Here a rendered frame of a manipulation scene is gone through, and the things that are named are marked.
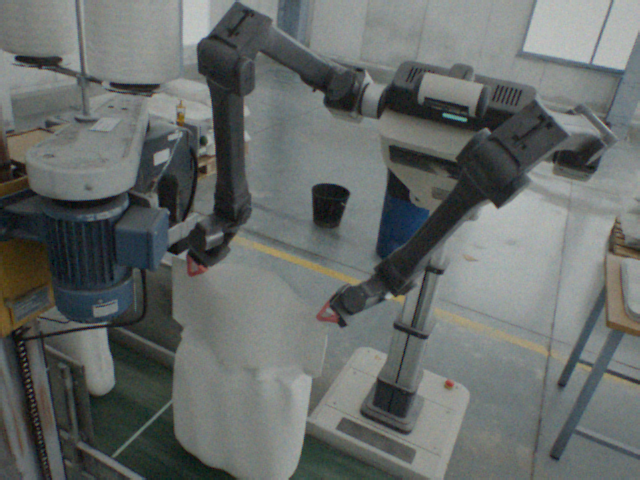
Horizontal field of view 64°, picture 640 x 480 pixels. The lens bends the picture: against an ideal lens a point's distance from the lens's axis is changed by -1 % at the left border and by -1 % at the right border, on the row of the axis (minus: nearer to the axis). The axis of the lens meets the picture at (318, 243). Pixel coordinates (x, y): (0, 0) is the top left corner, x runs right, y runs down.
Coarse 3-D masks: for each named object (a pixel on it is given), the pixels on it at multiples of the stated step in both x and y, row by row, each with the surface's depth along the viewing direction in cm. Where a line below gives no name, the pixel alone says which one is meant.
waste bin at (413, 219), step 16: (400, 192) 329; (384, 208) 348; (400, 208) 334; (416, 208) 329; (384, 224) 350; (400, 224) 339; (416, 224) 335; (384, 240) 353; (400, 240) 344; (384, 256) 357
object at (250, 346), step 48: (192, 288) 139; (240, 288) 142; (288, 288) 132; (192, 336) 142; (240, 336) 128; (288, 336) 130; (192, 384) 144; (240, 384) 136; (288, 384) 133; (192, 432) 152; (240, 432) 143; (288, 432) 139
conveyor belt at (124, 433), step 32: (128, 352) 196; (128, 384) 182; (160, 384) 184; (96, 416) 168; (128, 416) 170; (160, 416) 172; (96, 448) 158; (128, 448) 160; (160, 448) 161; (320, 448) 169
